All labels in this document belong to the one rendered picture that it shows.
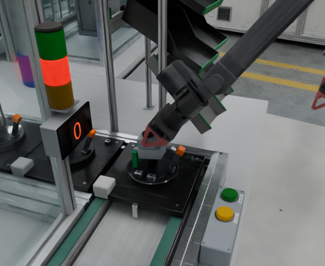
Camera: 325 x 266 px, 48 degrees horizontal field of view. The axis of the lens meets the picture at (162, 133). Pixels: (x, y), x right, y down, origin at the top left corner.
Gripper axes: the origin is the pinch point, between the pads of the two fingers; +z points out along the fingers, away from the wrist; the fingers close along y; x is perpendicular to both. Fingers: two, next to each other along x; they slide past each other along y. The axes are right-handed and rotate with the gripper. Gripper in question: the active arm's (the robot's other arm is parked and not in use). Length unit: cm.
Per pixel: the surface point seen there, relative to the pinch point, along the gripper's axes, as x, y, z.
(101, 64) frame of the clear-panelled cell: -34, -84, 55
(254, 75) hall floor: 65, -300, 80
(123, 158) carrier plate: 0.1, -3.0, 14.1
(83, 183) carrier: -3.5, 10.8, 17.4
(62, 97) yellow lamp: -19.7, 21.5, -10.1
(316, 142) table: 48, -49, -14
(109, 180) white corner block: 0.5, 9.3, 11.3
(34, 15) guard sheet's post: -32.1, 21.0, -19.0
